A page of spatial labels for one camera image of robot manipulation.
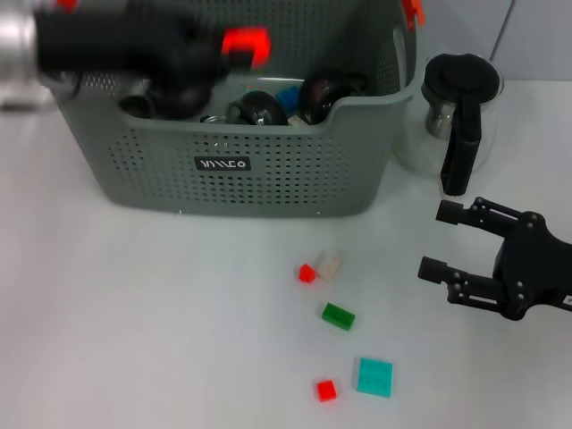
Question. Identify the small black clay teacup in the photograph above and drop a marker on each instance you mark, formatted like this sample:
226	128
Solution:
134	106

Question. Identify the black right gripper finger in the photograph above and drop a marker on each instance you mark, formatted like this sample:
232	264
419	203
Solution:
482	216
473	290

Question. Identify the glass teacup with black holder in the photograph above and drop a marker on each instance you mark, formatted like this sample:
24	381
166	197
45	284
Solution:
212	120
261	111
319	96

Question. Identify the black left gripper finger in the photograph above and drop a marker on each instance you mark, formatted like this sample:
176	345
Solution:
210	62
203	31

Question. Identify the glass pitcher with black lid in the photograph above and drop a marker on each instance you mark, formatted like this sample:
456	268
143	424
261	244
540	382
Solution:
460	80

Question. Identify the teal square toy brick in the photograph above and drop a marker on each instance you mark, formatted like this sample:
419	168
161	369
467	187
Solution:
374	376

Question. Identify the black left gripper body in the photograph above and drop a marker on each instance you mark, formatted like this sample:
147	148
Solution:
111	40

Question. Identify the green toy brick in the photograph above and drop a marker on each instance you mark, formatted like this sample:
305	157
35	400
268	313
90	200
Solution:
338	316

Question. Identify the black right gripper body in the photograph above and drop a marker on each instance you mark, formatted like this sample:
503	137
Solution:
532	272

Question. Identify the orange sloped toy brick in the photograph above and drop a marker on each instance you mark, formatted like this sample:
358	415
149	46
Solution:
248	40

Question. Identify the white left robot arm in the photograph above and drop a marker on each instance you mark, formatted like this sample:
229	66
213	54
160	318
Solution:
18	53

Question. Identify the grey perforated storage basket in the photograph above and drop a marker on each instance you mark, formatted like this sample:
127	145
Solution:
268	179

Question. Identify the small red toy brick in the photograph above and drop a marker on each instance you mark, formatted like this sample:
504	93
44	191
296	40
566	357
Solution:
307	273
327	390

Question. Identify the blue square toy brick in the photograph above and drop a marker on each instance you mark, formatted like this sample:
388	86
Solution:
287	97

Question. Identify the black clay teapot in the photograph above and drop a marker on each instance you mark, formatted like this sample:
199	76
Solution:
179	105

